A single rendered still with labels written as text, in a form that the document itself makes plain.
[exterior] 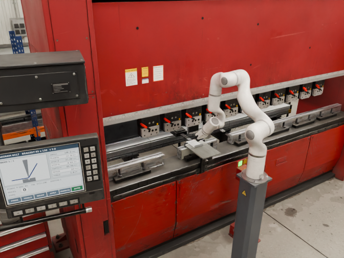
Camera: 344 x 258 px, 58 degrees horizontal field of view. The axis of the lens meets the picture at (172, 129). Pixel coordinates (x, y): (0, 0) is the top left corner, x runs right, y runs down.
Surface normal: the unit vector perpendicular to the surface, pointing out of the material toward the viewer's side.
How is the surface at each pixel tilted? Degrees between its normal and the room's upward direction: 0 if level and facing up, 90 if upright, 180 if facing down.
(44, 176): 90
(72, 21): 90
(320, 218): 0
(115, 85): 90
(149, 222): 90
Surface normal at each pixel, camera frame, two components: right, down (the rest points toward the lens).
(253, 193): -0.21, 0.41
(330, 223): 0.00, -0.91
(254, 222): 0.54, 0.36
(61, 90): 0.35, 0.40
